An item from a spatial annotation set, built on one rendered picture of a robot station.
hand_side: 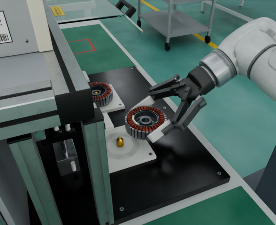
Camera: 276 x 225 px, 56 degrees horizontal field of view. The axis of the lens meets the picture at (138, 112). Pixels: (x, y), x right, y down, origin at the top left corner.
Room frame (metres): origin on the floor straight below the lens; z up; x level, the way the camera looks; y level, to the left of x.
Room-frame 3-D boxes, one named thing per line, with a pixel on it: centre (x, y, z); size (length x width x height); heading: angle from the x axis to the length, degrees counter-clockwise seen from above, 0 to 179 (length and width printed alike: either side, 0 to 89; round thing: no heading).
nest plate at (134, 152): (0.51, 0.05, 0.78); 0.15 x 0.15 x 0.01; 22
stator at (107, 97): (0.74, 0.14, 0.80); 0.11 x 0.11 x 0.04
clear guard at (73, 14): (0.81, 0.18, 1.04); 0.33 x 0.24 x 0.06; 112
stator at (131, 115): (0.54, -0.02, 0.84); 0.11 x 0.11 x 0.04
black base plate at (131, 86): (0.62, 0.11, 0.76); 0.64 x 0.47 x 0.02; 22
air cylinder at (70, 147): (0.46, 0.18, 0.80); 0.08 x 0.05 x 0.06; 22
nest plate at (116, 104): (0.74, 0.14, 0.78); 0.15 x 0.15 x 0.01; 22
